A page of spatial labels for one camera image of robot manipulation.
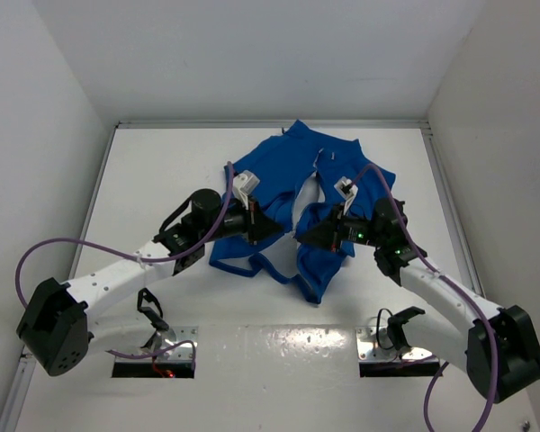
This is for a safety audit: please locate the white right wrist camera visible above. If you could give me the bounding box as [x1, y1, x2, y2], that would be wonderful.
[334, 176, 358, 212]

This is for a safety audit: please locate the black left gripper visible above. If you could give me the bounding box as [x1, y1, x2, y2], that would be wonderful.
[200, 193, 283, 244]

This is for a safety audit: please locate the blue zip-up jacket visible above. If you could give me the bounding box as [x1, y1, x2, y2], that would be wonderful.
[209, 121, 396, 304]

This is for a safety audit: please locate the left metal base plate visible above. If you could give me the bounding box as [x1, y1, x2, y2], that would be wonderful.
[115, 327, 198, 364]

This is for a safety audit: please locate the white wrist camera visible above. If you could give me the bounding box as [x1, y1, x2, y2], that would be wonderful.
[334, 176, 358, 212]
[232, 170, 260, 199]

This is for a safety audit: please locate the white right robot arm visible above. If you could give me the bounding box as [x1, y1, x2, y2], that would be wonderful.
[299, 198, 540, 403]

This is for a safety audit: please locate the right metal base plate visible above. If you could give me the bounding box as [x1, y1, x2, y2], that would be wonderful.
[355, 326, 434, 364]

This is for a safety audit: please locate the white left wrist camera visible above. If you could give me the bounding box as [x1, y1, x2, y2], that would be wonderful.
[232, 170, 260, 199]

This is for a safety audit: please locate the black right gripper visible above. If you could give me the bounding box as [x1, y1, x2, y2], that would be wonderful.
[297, 202, 384, 253]

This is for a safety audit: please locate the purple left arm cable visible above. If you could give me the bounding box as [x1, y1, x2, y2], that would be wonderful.
[15, 160, 239, 361]

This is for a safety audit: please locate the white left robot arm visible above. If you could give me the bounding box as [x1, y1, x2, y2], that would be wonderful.
[16, 188, 283, 377]

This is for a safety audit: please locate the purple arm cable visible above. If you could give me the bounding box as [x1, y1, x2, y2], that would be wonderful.
[348, 162, 499, 432]
[15, 160, 239, 361]

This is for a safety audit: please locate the metal base plate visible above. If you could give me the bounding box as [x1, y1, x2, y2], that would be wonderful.
[355, 326, 434, 364]
[115, 327, 198, 364]

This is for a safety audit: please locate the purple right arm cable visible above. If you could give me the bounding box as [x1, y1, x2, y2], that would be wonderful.
[348, 162, 499, 432]

